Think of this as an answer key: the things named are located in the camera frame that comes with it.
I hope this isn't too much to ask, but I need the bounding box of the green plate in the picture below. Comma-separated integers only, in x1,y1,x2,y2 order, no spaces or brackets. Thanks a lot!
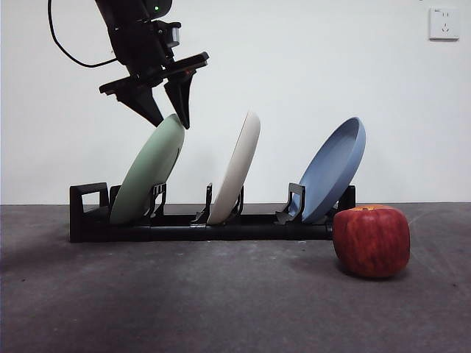
109,113,186,225

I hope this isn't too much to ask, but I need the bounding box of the red apple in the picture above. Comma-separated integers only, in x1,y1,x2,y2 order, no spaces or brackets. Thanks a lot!
333,204,411,279

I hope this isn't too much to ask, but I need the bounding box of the cream plate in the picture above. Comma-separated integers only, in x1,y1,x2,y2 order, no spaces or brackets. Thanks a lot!
206,111,261,225

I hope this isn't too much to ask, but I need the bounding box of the black plate rack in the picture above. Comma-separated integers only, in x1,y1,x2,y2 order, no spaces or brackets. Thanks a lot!
68,182,357,243

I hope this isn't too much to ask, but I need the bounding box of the blue plate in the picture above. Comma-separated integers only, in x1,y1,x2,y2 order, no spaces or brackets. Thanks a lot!
297,116,367,224

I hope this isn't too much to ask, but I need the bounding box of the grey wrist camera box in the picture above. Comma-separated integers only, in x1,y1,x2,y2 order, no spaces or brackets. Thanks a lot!
158,21,184,49

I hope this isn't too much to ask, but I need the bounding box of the black cable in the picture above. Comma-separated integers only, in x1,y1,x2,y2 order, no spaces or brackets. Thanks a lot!
47,0,121,68

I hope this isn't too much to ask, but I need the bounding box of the white wall socket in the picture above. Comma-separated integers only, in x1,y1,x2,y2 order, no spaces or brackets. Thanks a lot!
428,6,461,41

